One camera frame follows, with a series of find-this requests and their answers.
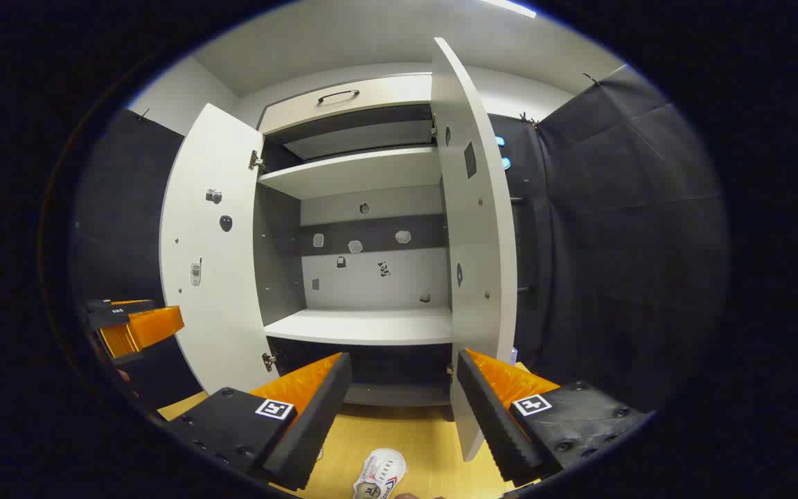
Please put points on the metal door hinge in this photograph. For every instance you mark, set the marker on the metal door hinge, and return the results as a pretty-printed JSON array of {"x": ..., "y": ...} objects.
[
  {"x": 269, "y": 361},
  {"x": 256, "y": 161}
]

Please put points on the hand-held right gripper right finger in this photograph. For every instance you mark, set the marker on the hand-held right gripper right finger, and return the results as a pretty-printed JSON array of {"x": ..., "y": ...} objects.
[{"x": 492, "y": 430}]

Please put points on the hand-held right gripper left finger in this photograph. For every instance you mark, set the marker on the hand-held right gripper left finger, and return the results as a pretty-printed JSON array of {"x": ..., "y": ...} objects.
[{"x": 316, "y": 430}]

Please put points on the white cabinet drawer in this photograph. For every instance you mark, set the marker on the white cabinet drawer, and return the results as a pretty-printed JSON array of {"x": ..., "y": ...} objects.
[{"x": 385, "y": 97}]

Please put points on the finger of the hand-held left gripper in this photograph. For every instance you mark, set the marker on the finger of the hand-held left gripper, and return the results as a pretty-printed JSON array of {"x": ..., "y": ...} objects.
[
  {"x": 153, "y": 326},
  {"x": 108, "y": 315}
]

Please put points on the white shoe cabinet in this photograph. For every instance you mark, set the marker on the white shoe cabinet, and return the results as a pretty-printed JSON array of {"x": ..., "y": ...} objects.
[{"x": 364, "y": 326}]

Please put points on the white shoe cabinet door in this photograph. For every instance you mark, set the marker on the white shoe cabinet door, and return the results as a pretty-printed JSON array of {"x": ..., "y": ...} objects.
[
  {"x": 212, "y": 305},
  {"x": 475, "y": 242}
]

